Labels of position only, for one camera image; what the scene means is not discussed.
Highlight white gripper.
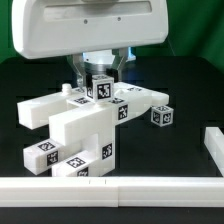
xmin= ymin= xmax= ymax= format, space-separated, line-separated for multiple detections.
xmin=12 ymin=0 xmax=168 ymax=88

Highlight white chair seat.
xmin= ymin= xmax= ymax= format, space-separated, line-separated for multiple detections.
xmin=82 ymin=127 xmax=115 ymax=176

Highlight white chair back frame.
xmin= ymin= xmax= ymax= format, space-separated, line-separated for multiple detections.
xmin=17 ymin=82 xmax=169 ymax=146

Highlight white fence rail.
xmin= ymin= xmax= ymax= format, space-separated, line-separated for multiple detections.
xmin=0 ymin=177 xmax=224 ymax=207
xmin=204 ymin=127 xmax=224 ymax=177

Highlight white front fence rail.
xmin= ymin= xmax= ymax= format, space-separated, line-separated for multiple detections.
xmin=0 ymin=177 xmax=224 ymax=207

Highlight white right fence rail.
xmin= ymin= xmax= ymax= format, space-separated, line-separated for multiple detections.
xmin=204 ymin=127 xmax=224 ymax=177

